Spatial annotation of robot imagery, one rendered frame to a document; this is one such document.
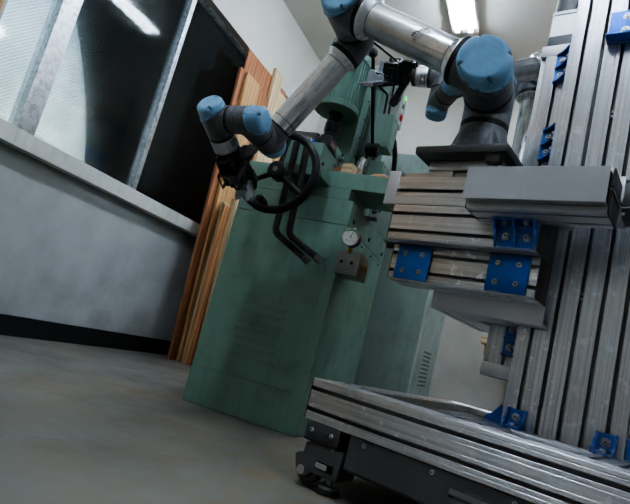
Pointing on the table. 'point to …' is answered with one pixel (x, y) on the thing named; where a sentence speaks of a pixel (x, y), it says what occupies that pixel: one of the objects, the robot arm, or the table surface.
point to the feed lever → (372, 116)
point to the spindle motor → (346, 94)
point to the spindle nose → (333, 124)
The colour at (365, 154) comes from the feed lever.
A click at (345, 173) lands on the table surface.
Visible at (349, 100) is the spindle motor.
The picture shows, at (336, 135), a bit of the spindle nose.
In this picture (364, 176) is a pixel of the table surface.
